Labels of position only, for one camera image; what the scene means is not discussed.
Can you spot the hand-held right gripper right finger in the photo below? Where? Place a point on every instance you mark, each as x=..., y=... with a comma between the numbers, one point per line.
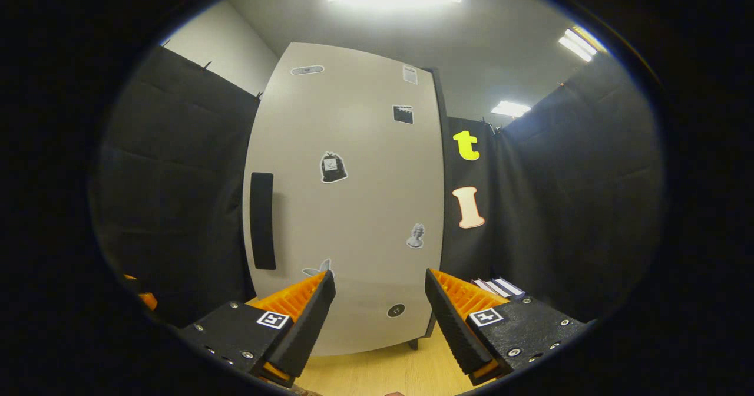
x=450, y=331

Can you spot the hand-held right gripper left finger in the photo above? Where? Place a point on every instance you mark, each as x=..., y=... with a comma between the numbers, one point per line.
x=312, y=325

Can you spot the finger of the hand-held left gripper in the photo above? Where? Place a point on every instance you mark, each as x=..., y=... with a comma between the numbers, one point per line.
x=129, y=277
x=148, y=302

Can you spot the white cabinet door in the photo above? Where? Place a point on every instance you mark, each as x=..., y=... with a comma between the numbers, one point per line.
x=353, y=219

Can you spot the pale pink book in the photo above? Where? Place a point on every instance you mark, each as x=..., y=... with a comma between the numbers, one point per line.
x=484, y=286

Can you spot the tan spine book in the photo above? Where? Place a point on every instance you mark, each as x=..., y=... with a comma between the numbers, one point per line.
x=498, y=288

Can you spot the blue grey book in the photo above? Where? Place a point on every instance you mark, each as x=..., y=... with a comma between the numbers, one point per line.
x=511, y=288

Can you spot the black backdrop cloth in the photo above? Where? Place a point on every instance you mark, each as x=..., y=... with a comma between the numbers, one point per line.
x=177, y=178

